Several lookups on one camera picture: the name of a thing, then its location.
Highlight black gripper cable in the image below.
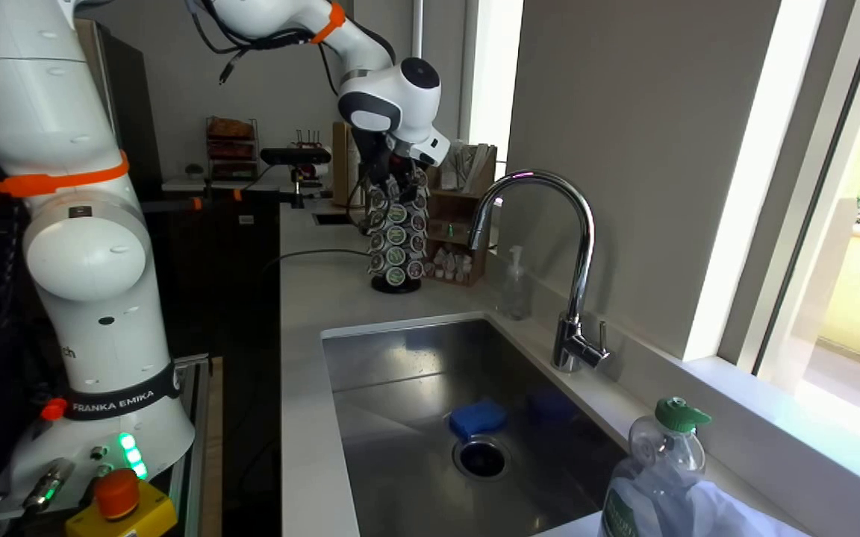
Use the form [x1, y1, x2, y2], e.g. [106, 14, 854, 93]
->
[185, 0, 400, 102]

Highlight stainless steel sink basin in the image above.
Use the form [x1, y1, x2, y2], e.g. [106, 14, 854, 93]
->
[318, 309, 645, 537]

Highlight yellow emergency stop box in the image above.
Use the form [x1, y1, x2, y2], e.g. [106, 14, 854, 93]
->
[61, 467, 179, 537]

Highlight brown stacked rack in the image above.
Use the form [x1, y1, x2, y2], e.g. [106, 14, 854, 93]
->
[203, 112, 259, 166]

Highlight black sink drain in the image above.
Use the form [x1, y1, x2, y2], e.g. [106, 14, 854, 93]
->
[454, 437, 508, 479]

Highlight beige cylindrical canister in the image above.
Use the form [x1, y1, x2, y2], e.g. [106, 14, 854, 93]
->
[327, 115, 365, 210]

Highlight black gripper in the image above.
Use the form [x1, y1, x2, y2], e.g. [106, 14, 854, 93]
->
[353, 125, 429, 201]

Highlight metal robot mounting rail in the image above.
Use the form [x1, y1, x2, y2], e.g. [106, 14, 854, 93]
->
[163, 351, 230, 537]

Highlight black wire coffee pod carousel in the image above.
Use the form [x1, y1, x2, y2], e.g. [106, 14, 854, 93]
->
[362, 179, 432, 297]

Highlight wooden condiment organizer box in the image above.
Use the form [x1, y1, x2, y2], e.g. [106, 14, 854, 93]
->
[424, 139, 500, 288]

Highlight wooden cabinet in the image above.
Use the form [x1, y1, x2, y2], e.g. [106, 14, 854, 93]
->
[73, 12, 163, 196]

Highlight clear soap dispenser bottle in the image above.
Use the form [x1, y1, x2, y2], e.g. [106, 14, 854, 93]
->
[500, 240, 533, 322]

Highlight blue sponge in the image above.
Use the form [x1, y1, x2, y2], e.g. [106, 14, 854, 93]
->
[445, 395, 509, 448]

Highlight dark cabinet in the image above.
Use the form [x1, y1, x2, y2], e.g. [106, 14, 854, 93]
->
[144, 188, 282, 537]

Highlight chrome gooseneck faucet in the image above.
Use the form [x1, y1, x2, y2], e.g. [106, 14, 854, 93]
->
[469, 166, 611, 375]

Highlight clear dish soap bottle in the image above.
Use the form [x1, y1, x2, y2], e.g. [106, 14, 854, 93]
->
[599, 392, 717, 537]

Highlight dark counter cable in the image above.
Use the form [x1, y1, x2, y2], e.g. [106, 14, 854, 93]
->
[278, 245, 372, 267]

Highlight black camera bar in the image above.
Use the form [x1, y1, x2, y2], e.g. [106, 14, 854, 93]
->
[256, 142, 333, 169]

